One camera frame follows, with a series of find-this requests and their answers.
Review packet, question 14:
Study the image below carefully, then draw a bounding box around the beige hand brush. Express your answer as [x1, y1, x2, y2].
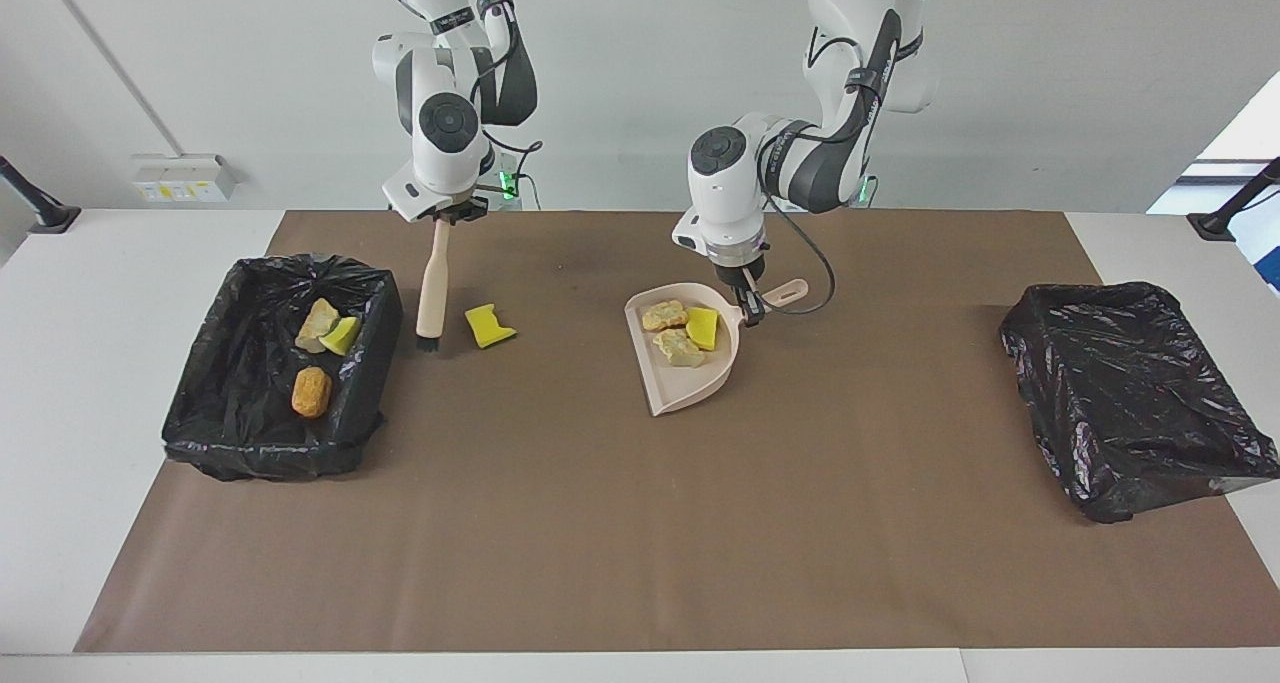
[415, 218, 453, 352]

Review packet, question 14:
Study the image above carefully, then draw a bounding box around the small beige sponge chunk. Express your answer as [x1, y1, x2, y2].
[652, 328, 707, 369]

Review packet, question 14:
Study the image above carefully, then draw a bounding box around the pale pink dustpan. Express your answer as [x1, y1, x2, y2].
[624, 278, 809, 418]

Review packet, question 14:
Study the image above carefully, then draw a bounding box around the notched yellow sponge piece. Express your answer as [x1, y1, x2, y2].
[464, 304, 518, 349]

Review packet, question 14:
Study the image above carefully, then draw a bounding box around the yellow green-backed sponge piece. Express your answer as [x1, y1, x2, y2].
[318, 315, 363, 356]

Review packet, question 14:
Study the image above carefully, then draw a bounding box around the orange-brown sponge lump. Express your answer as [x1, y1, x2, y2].
[291, 366, 333, 419]

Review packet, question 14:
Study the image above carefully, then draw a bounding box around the bin with black bag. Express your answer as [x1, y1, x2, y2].
[1000, 281, 1280, 524]
[160, 253, 405, 482]

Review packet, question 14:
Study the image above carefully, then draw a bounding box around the brown table mat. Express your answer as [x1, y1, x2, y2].
[73, 210, 1280, 654]

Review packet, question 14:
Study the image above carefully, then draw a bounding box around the blue panel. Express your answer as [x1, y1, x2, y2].
[1235, 218, 1280, 294]

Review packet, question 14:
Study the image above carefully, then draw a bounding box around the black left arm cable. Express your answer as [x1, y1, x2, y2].
[765, 3, 901, 316]

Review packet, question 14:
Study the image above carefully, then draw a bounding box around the white wall socket box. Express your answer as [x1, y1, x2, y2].
[132, 154, 236, 204]

